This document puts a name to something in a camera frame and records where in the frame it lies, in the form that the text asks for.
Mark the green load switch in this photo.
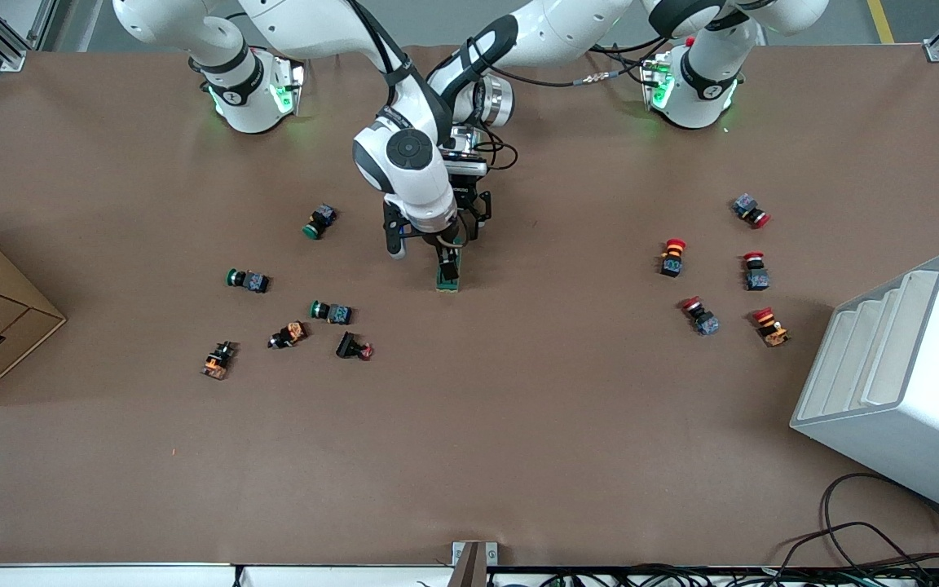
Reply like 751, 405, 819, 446
435, 249, 464, 294

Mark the red mushroom button orange block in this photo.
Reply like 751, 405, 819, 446
659, 238, 688, 279
752, 307, 790, 348

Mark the brown paper table cover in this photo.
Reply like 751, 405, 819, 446
0, 42, 939, 567

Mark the red mushroom button grey block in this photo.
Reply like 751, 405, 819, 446
743, 251, 770, 292
679, 296, 721, 337
732, 192, 772, 230

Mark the white stepped rack bin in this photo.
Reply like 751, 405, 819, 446
790, 251, 939, 525

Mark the green push button switch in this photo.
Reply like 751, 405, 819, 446
309, 300, 354, 325
226, 267, 271, 295
302, 204, 337, 241

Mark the black switch with red lens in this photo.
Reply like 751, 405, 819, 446
335, 330, 375, 362

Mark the black left base cable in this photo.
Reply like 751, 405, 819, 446
510, 37, 666, 89

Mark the black selector switch orange block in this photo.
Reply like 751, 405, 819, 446
201, 341, 239, 381
267, 320, 309, 351

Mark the metal table edge bracket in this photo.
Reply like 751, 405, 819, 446
452, 541, 498, 587

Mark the black cable bundle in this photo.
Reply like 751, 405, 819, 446
486, 561, 939, 587

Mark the looped black floor cable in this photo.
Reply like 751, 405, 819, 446
771, 471, 939, 572

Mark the white table edge rail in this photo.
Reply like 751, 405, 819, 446
0, 561, 454, 587

